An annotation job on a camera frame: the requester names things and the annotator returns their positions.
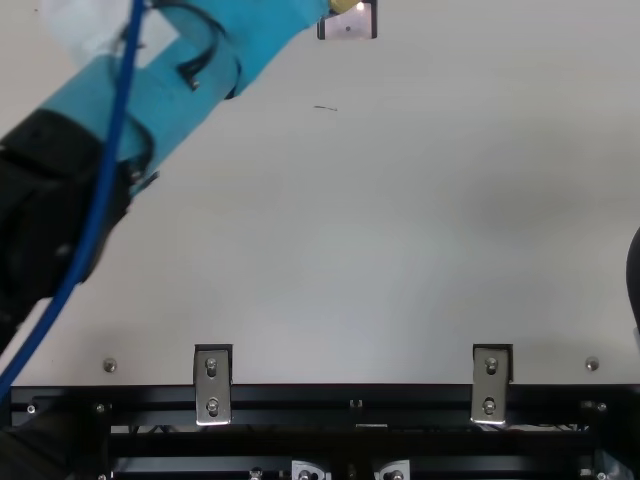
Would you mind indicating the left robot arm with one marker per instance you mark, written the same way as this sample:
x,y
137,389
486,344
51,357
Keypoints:
x,y
45,210

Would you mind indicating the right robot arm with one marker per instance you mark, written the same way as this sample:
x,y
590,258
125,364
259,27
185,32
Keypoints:
x,y
634,280

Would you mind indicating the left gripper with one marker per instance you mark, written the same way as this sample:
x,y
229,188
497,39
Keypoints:
x,y
200,85

